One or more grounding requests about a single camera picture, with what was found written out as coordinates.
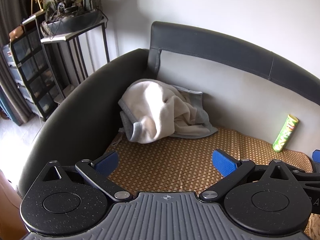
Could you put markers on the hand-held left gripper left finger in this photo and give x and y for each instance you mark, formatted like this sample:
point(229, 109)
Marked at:
point(107, 161)

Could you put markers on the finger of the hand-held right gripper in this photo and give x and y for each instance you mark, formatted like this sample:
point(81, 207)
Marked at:
point(317, 155)

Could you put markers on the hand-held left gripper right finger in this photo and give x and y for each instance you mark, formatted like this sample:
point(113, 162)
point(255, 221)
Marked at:
point(223, 163)

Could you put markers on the grey fleece-lined sweatshirt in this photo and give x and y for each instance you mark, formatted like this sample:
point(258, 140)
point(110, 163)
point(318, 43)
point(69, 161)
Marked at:
point(155, 105)

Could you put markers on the green chips can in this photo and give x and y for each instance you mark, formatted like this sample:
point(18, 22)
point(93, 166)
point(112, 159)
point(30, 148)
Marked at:
point(285, 135)

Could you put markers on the black and grey leather sofa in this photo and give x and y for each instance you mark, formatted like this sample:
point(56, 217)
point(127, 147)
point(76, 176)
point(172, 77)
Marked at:
point(82, 120)

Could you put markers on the woven bamboo mat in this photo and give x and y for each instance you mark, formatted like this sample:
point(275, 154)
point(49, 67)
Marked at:
point(175, 155)

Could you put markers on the black drawer cabinet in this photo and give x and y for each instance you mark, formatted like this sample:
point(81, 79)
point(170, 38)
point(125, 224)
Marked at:
point(27, 62)

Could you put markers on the black metal stand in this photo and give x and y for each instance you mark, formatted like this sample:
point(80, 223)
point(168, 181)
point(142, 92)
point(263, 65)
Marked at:
point(53, 39)

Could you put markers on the plastic drawer cabinet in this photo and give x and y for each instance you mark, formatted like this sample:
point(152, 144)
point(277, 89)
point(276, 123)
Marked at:
point(12, 65)

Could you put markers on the brown pouch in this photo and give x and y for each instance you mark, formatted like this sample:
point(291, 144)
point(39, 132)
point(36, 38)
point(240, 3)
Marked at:
point(17, 32)

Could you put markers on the rockery bonsai ornament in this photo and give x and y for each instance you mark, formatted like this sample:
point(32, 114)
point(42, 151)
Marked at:
point(72, 7)

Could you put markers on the grey curtain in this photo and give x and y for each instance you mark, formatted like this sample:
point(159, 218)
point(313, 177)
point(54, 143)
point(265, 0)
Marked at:
point(10, 15)

